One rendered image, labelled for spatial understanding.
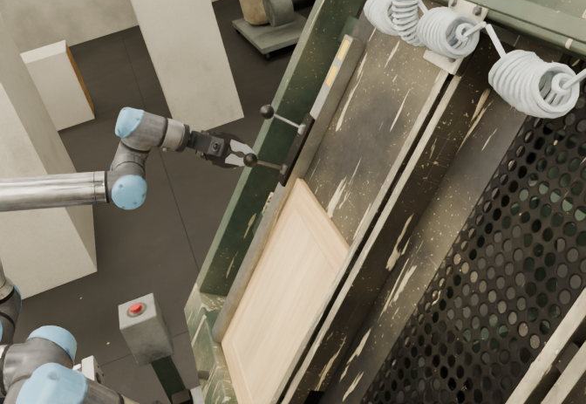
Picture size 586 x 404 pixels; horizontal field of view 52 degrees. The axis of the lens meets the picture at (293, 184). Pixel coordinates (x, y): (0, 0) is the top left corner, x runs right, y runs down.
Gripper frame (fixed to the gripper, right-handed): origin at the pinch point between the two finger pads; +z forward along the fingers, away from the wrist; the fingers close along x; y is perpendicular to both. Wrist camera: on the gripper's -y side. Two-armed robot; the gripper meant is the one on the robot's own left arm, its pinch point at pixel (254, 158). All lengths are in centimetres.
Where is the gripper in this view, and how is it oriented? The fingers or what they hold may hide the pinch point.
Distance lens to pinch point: 157.7
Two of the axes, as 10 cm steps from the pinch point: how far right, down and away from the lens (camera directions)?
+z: 8.7, 2.4, 4.3
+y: -4.2, -1.3, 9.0
